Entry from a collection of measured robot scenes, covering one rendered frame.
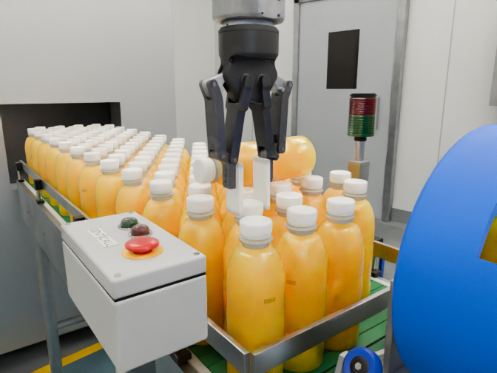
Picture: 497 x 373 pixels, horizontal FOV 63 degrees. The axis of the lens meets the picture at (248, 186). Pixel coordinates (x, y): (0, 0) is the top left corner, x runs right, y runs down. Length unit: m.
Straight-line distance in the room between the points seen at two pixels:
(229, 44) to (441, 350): 0.38
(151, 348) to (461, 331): 0.28
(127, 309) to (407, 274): 0.26
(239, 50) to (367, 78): 3.67
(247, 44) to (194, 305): 0.30
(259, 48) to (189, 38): 4.95
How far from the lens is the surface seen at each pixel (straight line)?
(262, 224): 0.46
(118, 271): 0.41
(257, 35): 0.50
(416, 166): 4.01
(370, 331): 0.70
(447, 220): 0.37
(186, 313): 0.45
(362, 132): 0.99
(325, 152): 4.42
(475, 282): 0.36
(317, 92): 4.45
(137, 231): 0.49
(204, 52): 5.57
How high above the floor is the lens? 1.27
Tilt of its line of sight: 13 degrees down
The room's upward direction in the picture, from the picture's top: straight up
